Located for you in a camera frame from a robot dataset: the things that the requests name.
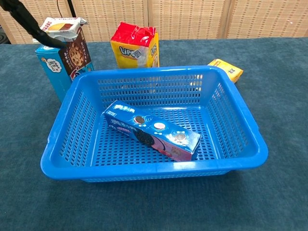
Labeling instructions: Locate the red yellow snack bag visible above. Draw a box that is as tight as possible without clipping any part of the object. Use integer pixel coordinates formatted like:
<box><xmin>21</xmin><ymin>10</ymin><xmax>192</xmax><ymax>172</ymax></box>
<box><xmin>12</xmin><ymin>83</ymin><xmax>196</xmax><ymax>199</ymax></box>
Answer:
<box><xmin>110</xmin><ymin>21</ymin><xmax>160</xmax><ymax>70</ymax></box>

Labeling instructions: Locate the teal table mat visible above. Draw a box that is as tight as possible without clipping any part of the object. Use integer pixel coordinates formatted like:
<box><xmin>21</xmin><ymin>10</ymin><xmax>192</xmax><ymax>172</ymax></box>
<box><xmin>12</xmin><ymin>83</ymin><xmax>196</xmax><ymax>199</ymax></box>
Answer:
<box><xmin>0</xmin><ymin>37</ymin><xmax>308</xmax><ymax>231</ymax></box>

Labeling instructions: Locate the long blue Oreo box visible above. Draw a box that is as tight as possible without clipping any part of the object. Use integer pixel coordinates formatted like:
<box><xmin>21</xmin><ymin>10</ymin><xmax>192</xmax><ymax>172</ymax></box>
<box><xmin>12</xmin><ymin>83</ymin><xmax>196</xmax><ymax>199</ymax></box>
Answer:
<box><xmin>103</xmin><ymin>100</ymin><xmax>202</xmax><ymax>162</ymax></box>

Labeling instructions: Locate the bamboo folding screen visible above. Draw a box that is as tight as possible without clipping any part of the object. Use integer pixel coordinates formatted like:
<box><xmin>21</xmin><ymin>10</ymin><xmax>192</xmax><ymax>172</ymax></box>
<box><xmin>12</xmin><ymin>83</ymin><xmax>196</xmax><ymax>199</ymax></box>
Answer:
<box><xmin>0</xmin><ymin>0</ymin><xmax>308</xmax><ymax>45</ymax></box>

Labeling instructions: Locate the black tripod stand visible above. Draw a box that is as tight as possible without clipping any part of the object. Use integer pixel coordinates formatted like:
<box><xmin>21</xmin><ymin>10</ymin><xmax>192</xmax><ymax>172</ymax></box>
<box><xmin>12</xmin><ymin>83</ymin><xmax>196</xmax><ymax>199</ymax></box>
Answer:
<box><xmin>66</xmin><ymin>0</ymin><xmax>75</xmax><ymax>18</ymax></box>

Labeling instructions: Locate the yellow cracker pack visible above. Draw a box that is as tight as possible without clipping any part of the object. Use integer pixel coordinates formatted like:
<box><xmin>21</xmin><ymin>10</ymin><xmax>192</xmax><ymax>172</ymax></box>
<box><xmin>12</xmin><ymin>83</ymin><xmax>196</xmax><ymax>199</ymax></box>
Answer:
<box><xmin>207</xmin><ymin>58</ymin><xmax>244</xmax><ymax>84</ymax></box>

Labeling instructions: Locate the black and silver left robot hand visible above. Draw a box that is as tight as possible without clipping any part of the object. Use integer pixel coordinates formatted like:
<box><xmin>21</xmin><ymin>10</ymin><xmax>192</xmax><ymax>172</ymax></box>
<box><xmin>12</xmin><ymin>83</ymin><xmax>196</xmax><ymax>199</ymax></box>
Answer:
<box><xmin>0</xmin><ymin>0</ymin><xmax>67</xmax><ymax>49</ymax></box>

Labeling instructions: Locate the blue chocolate chip cookie box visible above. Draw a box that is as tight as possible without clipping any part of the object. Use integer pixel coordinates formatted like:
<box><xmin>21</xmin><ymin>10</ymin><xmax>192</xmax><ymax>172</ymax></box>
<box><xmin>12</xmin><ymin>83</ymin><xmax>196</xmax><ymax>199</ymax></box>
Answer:
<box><xmin>35</xmin><ymin>26</ymin><xmax>95</xmax><ymax>104</ymax></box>

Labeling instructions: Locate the blue plastic perforated basket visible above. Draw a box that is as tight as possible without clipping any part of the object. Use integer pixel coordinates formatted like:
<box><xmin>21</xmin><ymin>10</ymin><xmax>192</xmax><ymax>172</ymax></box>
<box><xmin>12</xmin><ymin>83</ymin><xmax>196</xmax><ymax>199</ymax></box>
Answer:
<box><xmin>40</xmin><ymin>65</ymin><xmax>269</xmax><ymax>183</ymax></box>

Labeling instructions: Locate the white snack packet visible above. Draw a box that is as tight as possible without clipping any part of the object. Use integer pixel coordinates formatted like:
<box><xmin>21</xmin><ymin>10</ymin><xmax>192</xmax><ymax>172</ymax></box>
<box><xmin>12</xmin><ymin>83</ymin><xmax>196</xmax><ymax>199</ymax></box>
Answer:
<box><xmin>39</xmin><ymin>17</ymin><xmax>88</xmax><ymax>40</ymax></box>

